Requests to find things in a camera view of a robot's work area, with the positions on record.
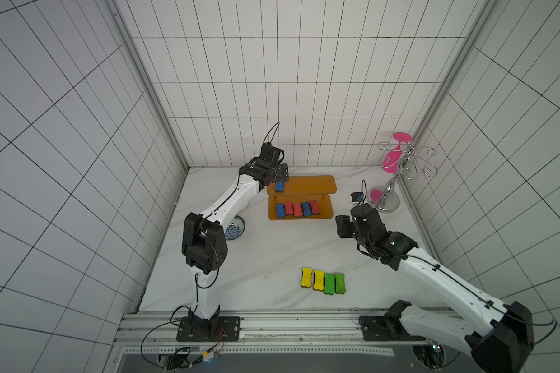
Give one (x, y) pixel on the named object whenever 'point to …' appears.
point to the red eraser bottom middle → (297, 210)
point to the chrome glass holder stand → (404, 158)
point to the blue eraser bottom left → (280, 210)
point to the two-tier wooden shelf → (304, 197)
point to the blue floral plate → (236, 228)
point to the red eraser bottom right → (315, 209)
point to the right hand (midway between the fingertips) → (333, 218)
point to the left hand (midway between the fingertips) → (274, 175)
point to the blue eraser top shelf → (279, 186)
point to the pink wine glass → (392, 161)
